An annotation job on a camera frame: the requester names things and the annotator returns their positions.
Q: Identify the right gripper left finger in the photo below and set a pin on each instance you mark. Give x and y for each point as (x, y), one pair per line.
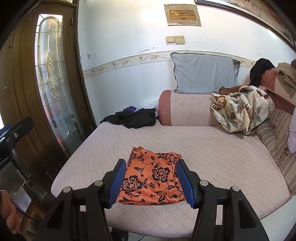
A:
(102, 195)

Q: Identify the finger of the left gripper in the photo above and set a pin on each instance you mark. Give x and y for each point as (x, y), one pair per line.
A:
(19, 130)

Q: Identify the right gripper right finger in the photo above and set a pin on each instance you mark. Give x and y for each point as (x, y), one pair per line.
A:
(201, 195)

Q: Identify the orange black floral blouse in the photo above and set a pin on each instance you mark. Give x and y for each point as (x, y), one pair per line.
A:
(151, 179)

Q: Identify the black clothes pile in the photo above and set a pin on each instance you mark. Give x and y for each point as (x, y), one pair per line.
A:
(137, 119)

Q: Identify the person's left hand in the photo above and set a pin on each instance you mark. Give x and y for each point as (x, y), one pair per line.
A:
(9, 214)

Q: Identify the brown door with stained glass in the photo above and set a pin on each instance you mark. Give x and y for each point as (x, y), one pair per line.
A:
(41, 78)

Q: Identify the purple cloth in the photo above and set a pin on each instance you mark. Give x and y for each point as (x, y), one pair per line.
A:
(131, 108)

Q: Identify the pink quilted sofa armrest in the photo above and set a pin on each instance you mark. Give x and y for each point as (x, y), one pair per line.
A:
(179, 109)

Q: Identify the striped sofa cushion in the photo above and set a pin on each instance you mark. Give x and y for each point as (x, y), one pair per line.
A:
(273, 133)

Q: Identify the floral cream blanket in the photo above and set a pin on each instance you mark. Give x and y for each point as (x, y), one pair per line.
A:
(242, 111)

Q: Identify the grey pillow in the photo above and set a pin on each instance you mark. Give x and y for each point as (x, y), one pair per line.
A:
(203, 74)

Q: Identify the black garment on sofa back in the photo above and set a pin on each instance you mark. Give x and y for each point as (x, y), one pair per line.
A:
(258, 70)

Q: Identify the beige towel on sofa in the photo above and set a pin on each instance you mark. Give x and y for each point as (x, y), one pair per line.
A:
(286, 76)

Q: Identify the large framed picture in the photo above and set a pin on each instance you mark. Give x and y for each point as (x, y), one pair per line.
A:
(264, 13)

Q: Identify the beige wall switch panel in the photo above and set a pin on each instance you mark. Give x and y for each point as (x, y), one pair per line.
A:
(178, 40)

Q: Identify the framed wall notice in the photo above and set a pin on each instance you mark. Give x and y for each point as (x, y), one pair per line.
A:
(182, 15)

